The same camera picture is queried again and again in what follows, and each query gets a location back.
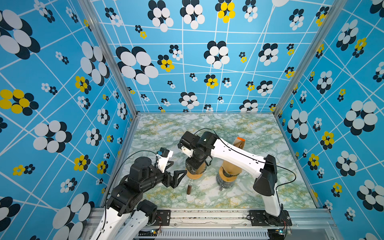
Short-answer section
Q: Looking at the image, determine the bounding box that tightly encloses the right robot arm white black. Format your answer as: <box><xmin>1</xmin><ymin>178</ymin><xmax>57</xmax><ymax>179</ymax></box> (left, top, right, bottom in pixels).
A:
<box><xmin>178</xmin><ymin>132</ymin><xmax>283</xmax><ymax>217</ymax></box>

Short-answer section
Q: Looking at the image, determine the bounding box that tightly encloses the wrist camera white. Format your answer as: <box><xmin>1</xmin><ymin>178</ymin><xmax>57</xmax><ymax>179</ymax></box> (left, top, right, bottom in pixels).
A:
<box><xmin>156</xmin><ymin>148</ymin><xmax>174</xmax><ymax>173</ymax></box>
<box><xmin>178</xmin><ymin>144</ymin><xmax>193</xmax><ymax>158</ymax></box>

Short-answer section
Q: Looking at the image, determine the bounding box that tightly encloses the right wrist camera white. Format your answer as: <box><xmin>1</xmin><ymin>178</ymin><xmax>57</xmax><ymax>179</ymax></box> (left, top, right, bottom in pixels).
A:
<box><xmin>178</xmin><ymin>144</ymin><xmax>193</xmax><ymax>158</ymax></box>

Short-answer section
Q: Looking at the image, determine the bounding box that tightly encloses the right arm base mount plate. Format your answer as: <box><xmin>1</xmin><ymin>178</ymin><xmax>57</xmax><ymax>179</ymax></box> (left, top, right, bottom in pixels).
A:
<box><xmin>246</xmin><ymin>210</ymin><xmax>292</xmax><ymax>227</ymax></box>

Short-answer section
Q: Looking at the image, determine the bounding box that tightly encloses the grey ribbed glass carafe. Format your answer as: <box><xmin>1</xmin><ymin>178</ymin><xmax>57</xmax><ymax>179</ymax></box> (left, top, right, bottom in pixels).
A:
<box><xmin>216</xmin><ymin>175</ymin><xmax>235</xmax><ymax>191</ymax></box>

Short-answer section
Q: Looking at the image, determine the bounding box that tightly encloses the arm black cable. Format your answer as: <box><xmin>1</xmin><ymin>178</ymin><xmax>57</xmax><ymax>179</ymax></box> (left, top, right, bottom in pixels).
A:
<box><xmin>101</xmin><ymin>149</ymin><xmax>160</xmax><ymax>235</ymax></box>
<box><xmin>193</xmin><ymin>128</ymin><xmax>297</xmax><ymax>208</ymax></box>

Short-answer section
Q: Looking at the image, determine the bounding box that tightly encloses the aluminium front rail frame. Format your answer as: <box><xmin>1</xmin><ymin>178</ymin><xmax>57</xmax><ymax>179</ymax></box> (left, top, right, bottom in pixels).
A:
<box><xmin>81</xmin><ymin>209</ymin><xmax>343</xmax><ymax>240</ymax></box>

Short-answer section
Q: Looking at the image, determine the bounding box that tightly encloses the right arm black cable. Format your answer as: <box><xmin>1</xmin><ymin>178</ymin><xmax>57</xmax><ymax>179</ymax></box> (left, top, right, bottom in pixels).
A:
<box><xmin>193</xmin><ymin>128</ymin><xmax>297</xmax><ymax>208</ymax></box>

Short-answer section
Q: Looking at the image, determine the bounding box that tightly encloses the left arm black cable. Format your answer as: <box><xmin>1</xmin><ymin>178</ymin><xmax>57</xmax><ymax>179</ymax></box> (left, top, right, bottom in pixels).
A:
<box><xmin>101</xmin><ymin>149</ymin><xmax>160</xmax><ymax>235</ymax></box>

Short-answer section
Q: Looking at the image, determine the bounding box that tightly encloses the wooden ring dripper holder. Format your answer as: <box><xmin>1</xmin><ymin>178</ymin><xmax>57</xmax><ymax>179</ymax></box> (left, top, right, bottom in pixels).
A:
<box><xmin>219</xmin><ymin>168</ymin><xmax>239</xmax><ymax>183</ymax></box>

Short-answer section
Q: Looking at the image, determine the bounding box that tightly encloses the glass scoop wooden handle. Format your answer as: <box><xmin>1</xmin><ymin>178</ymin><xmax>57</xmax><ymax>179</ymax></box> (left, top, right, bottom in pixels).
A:
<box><xmin>187</xmin><ymin>179</ymin><xmax>193</xmax><ymax>195</ymax></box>

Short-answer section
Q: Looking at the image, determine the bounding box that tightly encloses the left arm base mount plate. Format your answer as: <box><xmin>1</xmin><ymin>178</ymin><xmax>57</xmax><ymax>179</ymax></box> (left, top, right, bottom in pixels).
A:
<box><xmin>147</xmin><ymin>210</ymin><xmax>171</xmax><ymax>227</ymax></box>

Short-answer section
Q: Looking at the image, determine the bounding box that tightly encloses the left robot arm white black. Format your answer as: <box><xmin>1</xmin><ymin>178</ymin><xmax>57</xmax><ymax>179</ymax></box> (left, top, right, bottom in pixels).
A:
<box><xmin>91</xmin><ymin>157</ymin><xmax>187</xmax><ymax>240</ymax></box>

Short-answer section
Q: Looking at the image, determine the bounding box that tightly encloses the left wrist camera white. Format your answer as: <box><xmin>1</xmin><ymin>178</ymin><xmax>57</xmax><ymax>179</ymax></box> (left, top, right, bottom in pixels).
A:
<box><xmin>156</xmin><ymin>148</ymin><xmax>174</xmax><ymax>173</ymax></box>

